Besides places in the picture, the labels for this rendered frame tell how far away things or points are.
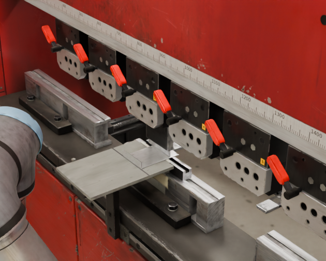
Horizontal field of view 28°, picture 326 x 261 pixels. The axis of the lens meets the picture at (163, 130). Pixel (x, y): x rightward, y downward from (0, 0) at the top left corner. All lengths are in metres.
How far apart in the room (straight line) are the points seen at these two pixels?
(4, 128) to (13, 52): 1.39
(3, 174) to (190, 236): 0.79
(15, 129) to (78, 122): 1.07
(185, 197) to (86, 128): 0.52
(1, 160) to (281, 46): 0.59
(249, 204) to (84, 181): 1.81
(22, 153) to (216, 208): 0.74
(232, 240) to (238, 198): 1.74
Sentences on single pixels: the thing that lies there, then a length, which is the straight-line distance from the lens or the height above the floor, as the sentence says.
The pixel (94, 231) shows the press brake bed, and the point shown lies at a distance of 2.02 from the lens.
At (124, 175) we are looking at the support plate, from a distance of 1.72.
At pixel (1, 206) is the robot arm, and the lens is 1.02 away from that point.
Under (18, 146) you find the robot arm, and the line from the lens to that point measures 1.09.
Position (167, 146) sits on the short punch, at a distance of 1.78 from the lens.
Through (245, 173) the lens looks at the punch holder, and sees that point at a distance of 1.49.
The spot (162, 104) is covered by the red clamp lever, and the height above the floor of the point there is 1.21.
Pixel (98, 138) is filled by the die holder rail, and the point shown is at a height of 0.90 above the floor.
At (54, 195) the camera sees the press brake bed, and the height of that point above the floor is 0.70.
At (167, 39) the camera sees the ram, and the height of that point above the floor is 1.37.
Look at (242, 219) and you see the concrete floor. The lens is 3.30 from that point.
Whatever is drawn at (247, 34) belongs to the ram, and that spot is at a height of 1.46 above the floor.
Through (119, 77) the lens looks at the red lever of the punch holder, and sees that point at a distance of 1.76.
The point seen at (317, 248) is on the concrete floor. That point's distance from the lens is 3.18.
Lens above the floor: 1.92
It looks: 28 degrees down
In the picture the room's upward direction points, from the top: 1 degrees clockwise
